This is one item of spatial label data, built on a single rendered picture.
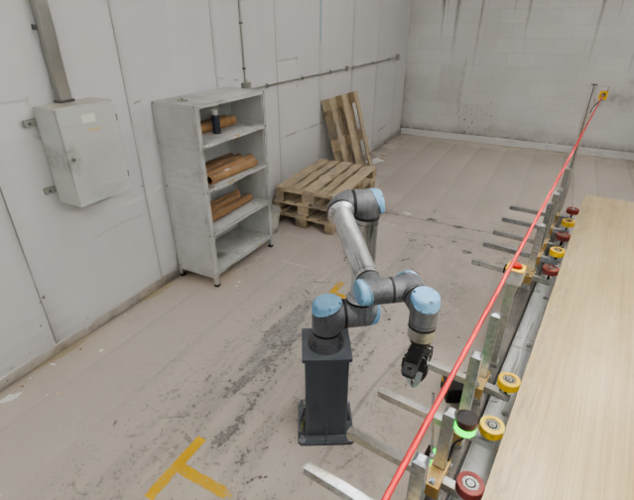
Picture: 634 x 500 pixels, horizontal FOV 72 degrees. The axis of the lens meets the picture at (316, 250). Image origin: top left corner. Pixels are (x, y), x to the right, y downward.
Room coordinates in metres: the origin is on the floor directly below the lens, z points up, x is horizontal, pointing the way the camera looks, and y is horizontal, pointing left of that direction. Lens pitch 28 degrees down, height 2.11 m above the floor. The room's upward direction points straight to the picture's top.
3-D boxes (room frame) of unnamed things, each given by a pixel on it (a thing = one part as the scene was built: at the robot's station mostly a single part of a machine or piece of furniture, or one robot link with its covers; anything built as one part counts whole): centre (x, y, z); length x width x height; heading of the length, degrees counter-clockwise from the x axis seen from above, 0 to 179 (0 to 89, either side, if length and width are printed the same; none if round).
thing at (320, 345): (1.79, -0.05, 0.65); 0.19 x 0.19 x 0.10
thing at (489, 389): (1.33, -0.57, 0.82); 0.43 x 0.03 x 0.04; 56
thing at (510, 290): (1.53, -0.81, 0.93); 0.05 x 0.05 x 0.45; 56
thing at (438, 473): (0.88, -0.38, 0.85); 0.13 x 0.06 x 0.05; 146
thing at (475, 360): (1.10, -0.53, 0.90); 0.03 x 0.03 x 0.48; 56
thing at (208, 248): (3.75, 0.86, 0.78); 0.90 x 0.45 x 1.55; 152
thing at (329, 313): (1.79, -0.06, 0.79); 0.17 x 0.15 x 0.18; 100
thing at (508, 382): (1.22, -0.73, 0.85); 0.08 x 0.08 x 0.11
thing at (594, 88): (3.22, -1.98, 1.20); 0.15 x 0.12 x 1.00; 146
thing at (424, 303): (1.13, -0.34, 1.29); 0.10 x 0.09 x 0.12; 10
